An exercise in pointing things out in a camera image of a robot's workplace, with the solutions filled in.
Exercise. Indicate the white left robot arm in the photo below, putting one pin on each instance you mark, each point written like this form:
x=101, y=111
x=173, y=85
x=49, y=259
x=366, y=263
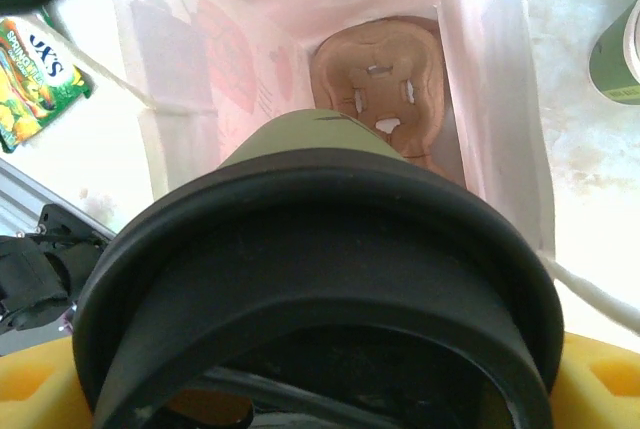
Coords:
x=35, y=279

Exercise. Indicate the green paper coffee cup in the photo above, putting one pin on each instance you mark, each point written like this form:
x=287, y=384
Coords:
x=310, y=139

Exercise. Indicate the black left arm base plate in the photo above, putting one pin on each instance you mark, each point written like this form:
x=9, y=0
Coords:
x=75, y=224

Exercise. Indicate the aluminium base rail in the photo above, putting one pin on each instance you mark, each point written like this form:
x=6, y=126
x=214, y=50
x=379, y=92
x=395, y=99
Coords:
x=25, y=189

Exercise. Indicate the green paper cup stack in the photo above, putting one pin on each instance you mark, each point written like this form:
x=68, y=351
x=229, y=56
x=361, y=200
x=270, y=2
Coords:
x=612, y=59

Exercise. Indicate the red white paper gift bag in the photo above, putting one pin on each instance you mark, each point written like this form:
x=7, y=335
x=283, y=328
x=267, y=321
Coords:
x=500, y=74

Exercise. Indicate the green candy bag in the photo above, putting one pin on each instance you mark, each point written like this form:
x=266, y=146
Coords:
x=35, y=89

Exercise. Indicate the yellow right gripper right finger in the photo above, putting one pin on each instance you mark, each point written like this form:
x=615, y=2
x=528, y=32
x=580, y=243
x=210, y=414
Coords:
x=600, y=389

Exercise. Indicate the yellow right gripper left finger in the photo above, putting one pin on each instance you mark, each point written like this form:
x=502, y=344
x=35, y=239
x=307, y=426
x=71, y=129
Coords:
x=35, y=389

